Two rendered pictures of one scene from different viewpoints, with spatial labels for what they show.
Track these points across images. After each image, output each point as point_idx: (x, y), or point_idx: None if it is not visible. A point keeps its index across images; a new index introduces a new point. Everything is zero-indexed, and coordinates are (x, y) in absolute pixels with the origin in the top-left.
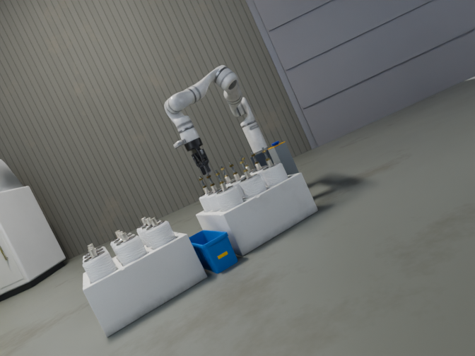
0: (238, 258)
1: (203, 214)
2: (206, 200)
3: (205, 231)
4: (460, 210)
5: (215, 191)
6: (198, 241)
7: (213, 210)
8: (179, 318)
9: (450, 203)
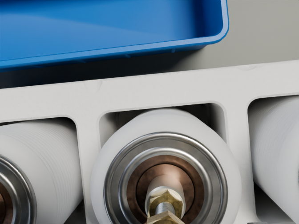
0: (6, 81)
1: (255, 68)
2: (284, 130)
3: (186, 38)
4: None
5: (148, 186)
6: (212, 2)
7: (158, 110)
8: None
9: None
